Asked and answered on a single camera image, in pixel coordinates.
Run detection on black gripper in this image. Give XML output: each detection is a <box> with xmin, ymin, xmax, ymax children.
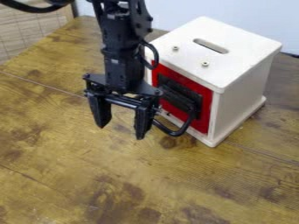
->
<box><xmin>83</xmin><ymin>73</ymin><xmax>163</xmax><ymax>140</ymax></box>

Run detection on black drawer handle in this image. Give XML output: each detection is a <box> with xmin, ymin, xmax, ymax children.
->
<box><xmin>153</xmin><ymin>73</ymin><xmax>201</xmax><ymax>137</ymax></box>

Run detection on red drawer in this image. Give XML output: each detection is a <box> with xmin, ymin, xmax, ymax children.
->
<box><xmin>152</xmin><ymin>64</ymin><xmax>212</xmax><ymax>134</ymax></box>

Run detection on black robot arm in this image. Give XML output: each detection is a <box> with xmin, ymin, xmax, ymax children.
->
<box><xmin>83</xmin><ymin>0</ymin><xmax>163</xmax><ymax>139</ymax></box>

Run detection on white wooden cabinet box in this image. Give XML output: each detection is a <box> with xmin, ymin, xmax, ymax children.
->
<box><xmin>151</xmin><ymin>17</ymin><xmax>282</xmax><ymax>147</ymax></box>

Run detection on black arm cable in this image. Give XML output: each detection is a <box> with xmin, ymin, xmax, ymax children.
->
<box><xmin>137</xmin><ymin>39</ymin><xmax>161</xmax><ymax>71</ymax></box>

